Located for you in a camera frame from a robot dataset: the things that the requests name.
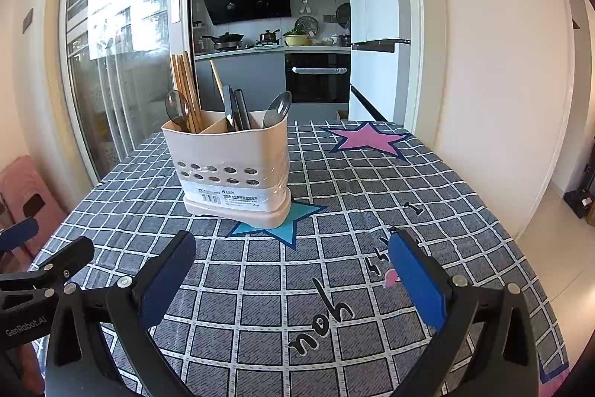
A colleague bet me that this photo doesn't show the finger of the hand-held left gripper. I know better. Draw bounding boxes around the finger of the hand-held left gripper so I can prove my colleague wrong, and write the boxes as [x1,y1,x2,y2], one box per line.
[0,236,96,299]
[0,217,39,253]

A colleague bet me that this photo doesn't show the patterned round plate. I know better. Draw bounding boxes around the patterned round plate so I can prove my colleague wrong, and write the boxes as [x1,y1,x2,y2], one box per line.
[295,16,319,36]

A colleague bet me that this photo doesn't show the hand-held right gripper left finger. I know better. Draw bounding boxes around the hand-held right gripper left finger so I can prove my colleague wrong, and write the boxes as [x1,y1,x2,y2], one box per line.
[44,230,198,397]

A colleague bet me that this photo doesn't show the grey lower kitchen cabinet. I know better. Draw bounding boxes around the grey lower kitchen cabinet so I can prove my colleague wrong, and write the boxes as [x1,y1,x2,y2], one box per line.
[194,53,286,112]

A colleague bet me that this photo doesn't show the black box on floor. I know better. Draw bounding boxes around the black box on floor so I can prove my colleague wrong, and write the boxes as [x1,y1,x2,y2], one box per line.
[565,188,595,218]

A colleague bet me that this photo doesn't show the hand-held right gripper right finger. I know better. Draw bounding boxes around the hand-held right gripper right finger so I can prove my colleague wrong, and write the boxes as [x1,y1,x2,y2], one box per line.
[388,228,544,397]

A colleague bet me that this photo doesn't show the sliding glass door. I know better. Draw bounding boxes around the sliding glass door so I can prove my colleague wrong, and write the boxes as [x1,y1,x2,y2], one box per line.
[60,0,196,184]

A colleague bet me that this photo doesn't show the black wok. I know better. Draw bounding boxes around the black wok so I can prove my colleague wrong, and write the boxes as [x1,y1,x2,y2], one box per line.
[201,32,245,52]

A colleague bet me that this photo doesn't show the grey checkered star tablecloth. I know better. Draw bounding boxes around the grey checkered star tablecloth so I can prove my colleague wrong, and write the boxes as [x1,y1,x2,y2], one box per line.
[28,120,565,397]

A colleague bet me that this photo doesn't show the dark utensil handles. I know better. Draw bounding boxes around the dark utensil handles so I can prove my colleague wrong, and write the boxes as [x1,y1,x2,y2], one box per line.
[222,85,240,132]

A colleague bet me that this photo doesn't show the pink plastic stool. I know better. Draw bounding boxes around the pink plastic stool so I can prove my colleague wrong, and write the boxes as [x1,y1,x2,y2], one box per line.
[0,155,66,268]

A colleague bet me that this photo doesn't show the black built-in oven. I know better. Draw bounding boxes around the black built-in oven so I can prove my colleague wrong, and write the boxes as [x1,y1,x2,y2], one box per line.
[284,52,351,105]

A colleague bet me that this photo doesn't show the beige plastic utensil holder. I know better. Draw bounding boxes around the beige plastic utensil holder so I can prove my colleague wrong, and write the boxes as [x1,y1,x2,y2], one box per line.
[161,109,293,231]

